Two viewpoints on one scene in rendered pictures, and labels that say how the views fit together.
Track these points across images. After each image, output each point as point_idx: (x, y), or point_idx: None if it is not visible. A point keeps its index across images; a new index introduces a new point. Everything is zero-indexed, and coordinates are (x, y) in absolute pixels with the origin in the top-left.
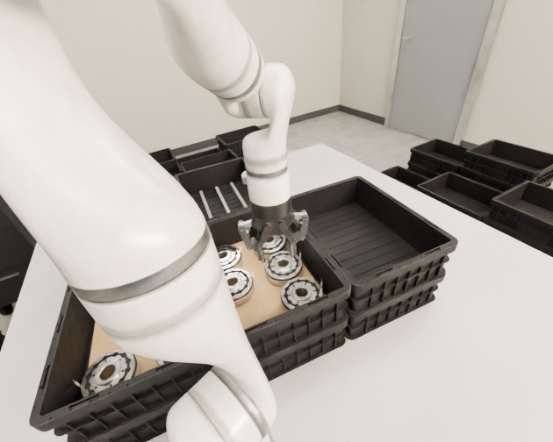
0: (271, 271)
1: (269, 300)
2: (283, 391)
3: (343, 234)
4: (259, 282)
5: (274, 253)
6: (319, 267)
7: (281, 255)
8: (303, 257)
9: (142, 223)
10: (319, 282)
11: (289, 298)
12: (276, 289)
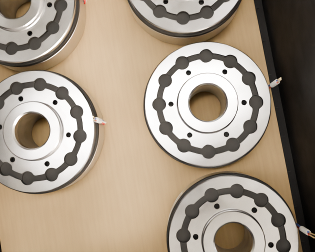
0: (162, 121)
1: (136, 198)
2: None
3: None
4: (121, 126)
5: (188, 46)
6: None
7: (209, 62)
8: (280, 72)
9: None
10: (297, 181)
11: (190, 248)
12: (163, 168)
